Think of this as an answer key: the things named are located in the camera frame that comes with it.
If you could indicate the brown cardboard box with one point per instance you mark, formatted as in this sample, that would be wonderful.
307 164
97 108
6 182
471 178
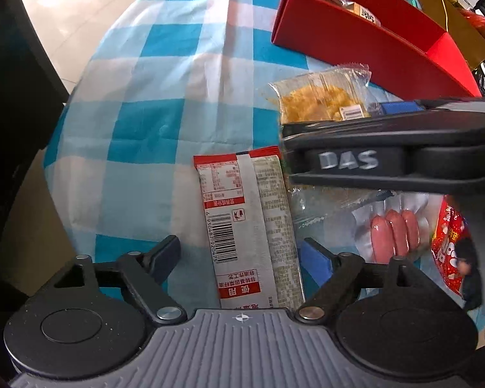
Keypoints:
460 36

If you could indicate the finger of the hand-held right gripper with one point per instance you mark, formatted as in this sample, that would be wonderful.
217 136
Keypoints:
347 133
398 108

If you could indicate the red white printed snack packet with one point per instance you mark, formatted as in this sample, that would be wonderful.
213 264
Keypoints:
448 246

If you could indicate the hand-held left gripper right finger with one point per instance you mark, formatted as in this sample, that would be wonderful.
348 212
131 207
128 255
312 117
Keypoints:
317 260

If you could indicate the clear sausage packet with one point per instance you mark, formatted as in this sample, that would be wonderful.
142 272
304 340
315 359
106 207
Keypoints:
392 230

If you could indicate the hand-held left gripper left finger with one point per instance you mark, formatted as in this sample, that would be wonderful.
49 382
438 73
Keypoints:
165 256

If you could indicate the orange brown snack packet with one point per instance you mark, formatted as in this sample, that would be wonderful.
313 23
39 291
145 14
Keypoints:
357 8

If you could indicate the clear packet of yellow crisps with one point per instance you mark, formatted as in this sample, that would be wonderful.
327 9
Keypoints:
311 101

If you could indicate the blue white checkered tablecloth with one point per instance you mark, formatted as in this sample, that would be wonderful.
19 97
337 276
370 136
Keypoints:
145 129

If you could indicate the red cardboard box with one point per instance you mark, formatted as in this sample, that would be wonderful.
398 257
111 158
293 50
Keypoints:
347 44

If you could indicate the black furniture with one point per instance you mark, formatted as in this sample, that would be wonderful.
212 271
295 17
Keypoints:
8 129

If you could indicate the long white red snack packet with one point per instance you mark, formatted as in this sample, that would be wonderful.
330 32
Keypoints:
246 226

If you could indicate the red plastic bag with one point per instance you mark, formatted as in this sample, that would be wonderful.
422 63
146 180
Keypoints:
475 20

